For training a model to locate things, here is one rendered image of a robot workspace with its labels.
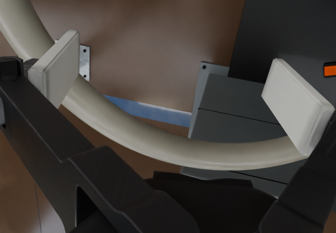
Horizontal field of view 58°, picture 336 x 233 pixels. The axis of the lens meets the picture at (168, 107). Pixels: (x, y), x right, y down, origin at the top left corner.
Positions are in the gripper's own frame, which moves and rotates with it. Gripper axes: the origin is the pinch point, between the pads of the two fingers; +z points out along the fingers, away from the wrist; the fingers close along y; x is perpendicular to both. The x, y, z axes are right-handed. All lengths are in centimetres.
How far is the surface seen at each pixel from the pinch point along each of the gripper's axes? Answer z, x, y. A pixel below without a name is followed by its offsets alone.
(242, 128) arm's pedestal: 73, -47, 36
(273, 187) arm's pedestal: 44, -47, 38
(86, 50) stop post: 140, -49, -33
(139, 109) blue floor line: 134, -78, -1
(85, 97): 5.2, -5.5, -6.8
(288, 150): 7.9, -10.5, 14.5
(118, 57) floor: 137, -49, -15
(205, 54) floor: 125, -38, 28
